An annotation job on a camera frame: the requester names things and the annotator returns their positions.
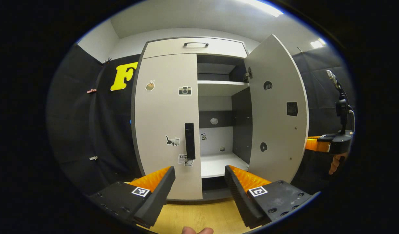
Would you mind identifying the white cabinet door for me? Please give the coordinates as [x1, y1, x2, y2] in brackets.
[133, 53, 203, 201]
[244, 34, 310, 184]

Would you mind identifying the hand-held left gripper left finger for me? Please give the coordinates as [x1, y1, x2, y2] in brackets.
[89, 166, 176, 228]

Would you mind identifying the double-door shoe cabinet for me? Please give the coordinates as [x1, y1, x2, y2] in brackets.
[130, 34, 310, 202]

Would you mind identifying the deep white cabinet shelf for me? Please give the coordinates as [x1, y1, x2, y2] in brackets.
[200, 152, 250, 179]

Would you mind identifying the black left door handle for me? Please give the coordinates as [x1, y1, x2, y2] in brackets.
[185, 123, 196, 160]

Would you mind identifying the long ceiling light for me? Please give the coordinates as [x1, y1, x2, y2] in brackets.
[245, 0, 284, 18]

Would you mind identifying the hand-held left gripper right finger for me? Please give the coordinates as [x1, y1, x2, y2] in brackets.
[224, 165, 320, 229]

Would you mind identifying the narrow white cabinet shelf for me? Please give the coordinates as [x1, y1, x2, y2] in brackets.
[197, 80, 250, 97]

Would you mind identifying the small ceiling light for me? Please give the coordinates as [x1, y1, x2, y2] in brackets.
[310, 38, 327, 49]

